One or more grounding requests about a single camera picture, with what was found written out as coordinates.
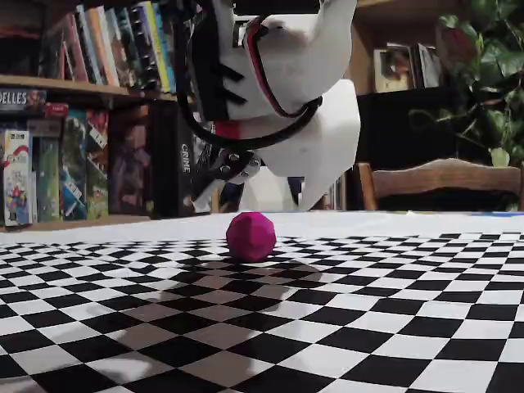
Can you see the yellow upright book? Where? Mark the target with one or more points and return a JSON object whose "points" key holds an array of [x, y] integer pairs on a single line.
{"points": [[157, 49]]}

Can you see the green leafy plant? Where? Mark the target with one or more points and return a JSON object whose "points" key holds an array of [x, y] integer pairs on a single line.
{"points": [[491, 61]]}

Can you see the white striped gripper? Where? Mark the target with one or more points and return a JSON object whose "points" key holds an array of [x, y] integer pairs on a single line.
{"points": [[327, 139]]}

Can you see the white game box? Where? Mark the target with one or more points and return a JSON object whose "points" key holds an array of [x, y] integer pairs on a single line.
{"points": [[17, 180]]}

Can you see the blue white penguin figure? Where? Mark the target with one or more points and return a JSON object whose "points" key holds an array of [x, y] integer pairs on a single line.
{"points": [[262, 196]]}

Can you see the dark purple game box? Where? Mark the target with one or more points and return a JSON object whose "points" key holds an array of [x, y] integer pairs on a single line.
{"points": [[130, 163]]}

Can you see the wooden chair back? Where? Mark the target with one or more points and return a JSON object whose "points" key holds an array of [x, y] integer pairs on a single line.
{"points": [[442, 180]]}

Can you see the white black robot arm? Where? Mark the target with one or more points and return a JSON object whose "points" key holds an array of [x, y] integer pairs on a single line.
{"points": [[278, 4]]}

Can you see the orange upright book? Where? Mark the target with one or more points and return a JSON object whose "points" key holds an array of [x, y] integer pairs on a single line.
{"points": [[102, 45]]}

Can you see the light wooden bookshelf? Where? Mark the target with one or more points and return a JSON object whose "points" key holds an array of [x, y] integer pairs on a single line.
{"points": [[82, 87]]}

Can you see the black white checkerboard mat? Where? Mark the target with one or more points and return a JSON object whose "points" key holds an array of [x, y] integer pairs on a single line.
{"points": [[327, 327]]}

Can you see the blue titled flat box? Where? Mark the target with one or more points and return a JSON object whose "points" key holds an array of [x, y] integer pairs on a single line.
{"points": [[20, 100]]}

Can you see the pink upright book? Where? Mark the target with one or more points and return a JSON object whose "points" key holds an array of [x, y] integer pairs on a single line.
{"points": [[75, 49]]}

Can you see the pink faceted ball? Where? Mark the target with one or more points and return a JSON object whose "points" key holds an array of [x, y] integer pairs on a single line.
{"points": [[250, 237]]}

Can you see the teal game box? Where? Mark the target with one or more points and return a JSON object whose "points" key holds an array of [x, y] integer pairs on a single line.
{"points": [[73, 172]]}

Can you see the grey upright book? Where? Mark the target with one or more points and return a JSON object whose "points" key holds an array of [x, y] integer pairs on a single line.
{"points": [[427, 67]]}

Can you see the black crime game box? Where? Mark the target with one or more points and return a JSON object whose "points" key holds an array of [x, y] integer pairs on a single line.
{"points": [[172, 172]]}

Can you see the small red box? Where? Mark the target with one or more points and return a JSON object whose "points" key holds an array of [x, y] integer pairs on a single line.
{"points": [[56, 110]]}

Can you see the dark green game box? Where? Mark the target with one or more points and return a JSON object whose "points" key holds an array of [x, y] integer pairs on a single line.
{"points": [[47, 184]]}

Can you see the beige picture book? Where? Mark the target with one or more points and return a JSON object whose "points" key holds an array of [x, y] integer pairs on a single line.
{"points": [[393, 71]]}

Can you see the green red game box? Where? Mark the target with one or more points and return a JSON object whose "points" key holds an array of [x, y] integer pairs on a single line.
{"points": [[97, 172]]}

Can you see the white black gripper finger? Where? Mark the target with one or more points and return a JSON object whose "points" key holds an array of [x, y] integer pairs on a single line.
{"points": [[233, 168]]}

